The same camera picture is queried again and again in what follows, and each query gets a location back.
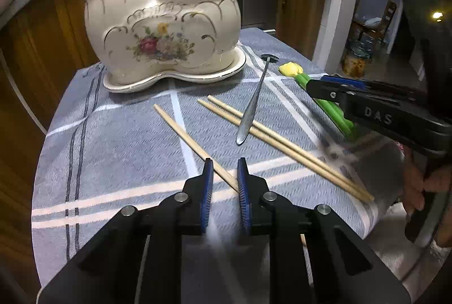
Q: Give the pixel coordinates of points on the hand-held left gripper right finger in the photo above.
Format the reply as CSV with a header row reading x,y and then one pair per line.
x,y
243,198

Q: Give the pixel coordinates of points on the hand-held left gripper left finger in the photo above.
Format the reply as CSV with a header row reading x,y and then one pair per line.
x,y
206,198

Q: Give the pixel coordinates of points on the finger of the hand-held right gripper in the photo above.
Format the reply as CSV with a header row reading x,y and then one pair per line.
x,y
328,88
346,82

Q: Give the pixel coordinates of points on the cream floral ceramic utensil holder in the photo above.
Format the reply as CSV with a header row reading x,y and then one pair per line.
x,y
116,18

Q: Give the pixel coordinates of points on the person's right hand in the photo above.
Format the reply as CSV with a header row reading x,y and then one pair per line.
x,y
413,180

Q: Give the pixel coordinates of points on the large clear plastic jug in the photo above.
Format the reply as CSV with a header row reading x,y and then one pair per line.
x,y
356,60

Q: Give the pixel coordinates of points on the wooden chair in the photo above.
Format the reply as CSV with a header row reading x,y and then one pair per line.
x,y
386,20

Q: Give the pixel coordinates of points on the narrow wooden cabinet door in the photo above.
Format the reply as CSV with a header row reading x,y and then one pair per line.
x,y
300,14

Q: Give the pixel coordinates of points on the grey striped tablecloth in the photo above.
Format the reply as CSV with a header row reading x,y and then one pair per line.
x,y
123,148

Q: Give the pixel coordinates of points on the white clothing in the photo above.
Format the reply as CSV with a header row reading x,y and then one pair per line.
x,y
399,247

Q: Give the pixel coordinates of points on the cream ceramic holder tray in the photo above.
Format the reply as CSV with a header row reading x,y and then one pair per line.
x,y
120,87

